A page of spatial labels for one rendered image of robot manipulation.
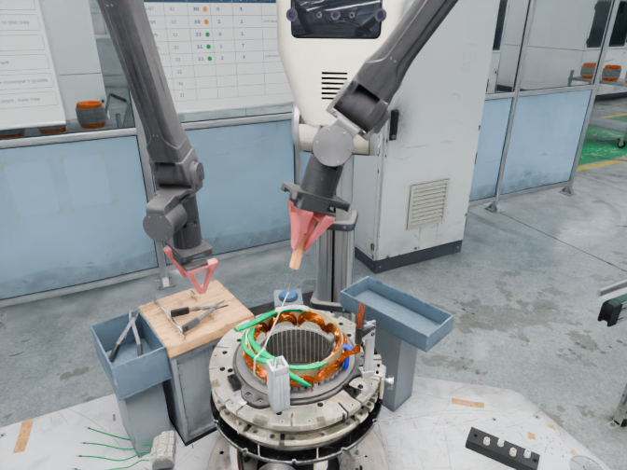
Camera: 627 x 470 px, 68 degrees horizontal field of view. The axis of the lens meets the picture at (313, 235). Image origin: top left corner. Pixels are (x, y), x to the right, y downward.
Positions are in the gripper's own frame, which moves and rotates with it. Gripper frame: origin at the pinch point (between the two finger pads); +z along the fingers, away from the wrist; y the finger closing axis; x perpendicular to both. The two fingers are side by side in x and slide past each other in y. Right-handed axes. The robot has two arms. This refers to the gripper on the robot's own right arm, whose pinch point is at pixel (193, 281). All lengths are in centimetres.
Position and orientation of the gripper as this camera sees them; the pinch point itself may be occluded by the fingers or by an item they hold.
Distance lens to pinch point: 101.5
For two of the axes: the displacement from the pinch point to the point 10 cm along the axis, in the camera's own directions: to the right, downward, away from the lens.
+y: 6.0, 3.5, -7.2
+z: 0.1, 8.9, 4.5
